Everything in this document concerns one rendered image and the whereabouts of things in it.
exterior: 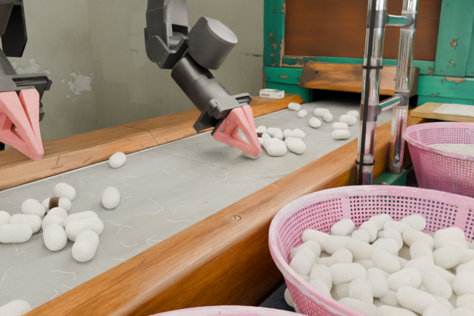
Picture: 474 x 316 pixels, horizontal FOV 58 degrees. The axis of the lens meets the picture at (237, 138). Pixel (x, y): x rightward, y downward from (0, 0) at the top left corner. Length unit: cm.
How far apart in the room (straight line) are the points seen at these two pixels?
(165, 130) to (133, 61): 202
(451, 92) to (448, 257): 72
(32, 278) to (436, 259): 37
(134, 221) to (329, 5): 90
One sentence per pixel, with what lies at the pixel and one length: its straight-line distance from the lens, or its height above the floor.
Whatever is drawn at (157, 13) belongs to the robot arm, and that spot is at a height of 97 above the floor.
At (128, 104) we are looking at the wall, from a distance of 292.
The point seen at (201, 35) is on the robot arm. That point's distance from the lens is 69.
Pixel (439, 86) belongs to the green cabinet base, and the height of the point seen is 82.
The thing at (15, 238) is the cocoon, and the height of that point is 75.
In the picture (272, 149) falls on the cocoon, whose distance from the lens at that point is 71.
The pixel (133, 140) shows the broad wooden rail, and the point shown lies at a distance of 77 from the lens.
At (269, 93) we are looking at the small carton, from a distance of 118.
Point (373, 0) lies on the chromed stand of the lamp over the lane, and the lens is 57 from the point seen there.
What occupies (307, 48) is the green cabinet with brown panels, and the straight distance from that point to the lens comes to 126.
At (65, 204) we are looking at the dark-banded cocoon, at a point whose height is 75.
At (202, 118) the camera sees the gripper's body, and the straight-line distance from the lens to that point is 67.
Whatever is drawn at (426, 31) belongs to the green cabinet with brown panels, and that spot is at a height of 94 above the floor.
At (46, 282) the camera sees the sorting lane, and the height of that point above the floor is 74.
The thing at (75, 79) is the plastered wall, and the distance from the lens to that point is 305.
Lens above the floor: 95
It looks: 14 degrees down
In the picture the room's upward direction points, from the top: straight up
